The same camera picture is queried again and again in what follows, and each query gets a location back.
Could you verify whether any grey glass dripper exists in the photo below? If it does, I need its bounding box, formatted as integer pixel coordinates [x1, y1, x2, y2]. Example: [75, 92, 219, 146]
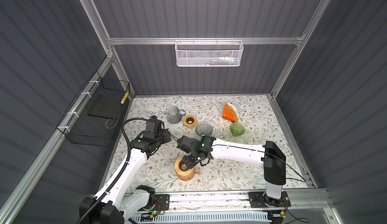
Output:
[195, 122, 213, 137]

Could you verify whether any orange glass carafe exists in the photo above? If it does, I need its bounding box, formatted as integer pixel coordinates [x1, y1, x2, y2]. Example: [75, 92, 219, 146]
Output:
[175, 167, 201, 181]

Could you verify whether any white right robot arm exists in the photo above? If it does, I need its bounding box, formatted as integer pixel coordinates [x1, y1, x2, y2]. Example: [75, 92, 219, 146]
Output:
[177, 136, 286, 200]

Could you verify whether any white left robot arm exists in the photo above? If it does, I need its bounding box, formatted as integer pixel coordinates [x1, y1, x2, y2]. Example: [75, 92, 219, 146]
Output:
[77, 116, 171, 224]

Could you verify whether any green glass dripper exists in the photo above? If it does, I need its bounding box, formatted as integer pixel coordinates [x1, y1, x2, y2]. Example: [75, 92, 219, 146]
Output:
[229, 122, 246, 137]

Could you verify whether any orange coffee filter box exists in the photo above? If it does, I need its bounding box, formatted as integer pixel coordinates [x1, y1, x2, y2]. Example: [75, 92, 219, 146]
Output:
[222, 103, 239, 123]

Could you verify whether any grey glass carafe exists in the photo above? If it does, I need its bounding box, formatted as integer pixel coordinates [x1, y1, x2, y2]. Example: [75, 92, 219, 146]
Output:
[166, 106, 186, 124]

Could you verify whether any yellow marker pen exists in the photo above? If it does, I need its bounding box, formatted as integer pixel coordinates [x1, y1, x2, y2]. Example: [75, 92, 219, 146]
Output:
[121, 91, 130, 105]

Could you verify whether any black flat pad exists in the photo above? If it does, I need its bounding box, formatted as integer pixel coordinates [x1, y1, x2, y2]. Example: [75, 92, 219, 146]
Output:
[88, 95, 124, 120]

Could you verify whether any black wire basket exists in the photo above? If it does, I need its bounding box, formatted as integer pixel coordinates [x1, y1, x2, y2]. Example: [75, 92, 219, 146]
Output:
[57, 73, 131, 147]

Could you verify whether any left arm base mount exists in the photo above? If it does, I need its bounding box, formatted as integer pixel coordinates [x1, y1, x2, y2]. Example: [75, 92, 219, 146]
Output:
[136, 185, 170, 212]

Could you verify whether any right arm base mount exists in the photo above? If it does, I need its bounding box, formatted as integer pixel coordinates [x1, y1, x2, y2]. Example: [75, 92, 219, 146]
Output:
[248, 191, 291, 208]

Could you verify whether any black corrugated cable conduit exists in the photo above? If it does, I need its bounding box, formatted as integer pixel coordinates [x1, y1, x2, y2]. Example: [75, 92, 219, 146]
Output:
[75, 117, 152, 224]

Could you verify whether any white wire basket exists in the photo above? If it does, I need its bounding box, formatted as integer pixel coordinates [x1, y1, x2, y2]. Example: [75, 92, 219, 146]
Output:
[174, 39, 244, 67]

